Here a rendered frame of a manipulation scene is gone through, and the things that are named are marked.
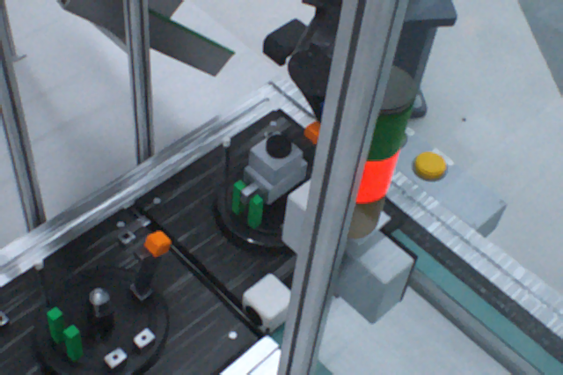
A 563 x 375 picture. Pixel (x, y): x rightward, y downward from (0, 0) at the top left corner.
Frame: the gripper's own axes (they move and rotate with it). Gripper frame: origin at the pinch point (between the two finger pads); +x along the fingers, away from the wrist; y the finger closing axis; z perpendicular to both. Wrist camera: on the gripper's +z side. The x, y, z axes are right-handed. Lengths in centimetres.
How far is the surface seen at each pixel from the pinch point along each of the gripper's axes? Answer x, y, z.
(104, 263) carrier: 11.9, 6.7, -29.0
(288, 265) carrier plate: 12.0, -7.7, -13.0
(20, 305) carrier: 11.7, 8.3, -38.9
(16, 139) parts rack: -0.2, 18.8, -30.1
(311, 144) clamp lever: 3.3, -0.8, -3.4
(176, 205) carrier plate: 12.0, 7.7, -17.4
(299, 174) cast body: 4.8, -2.4, -6.8
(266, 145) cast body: -0.2, 0.6, -9.9
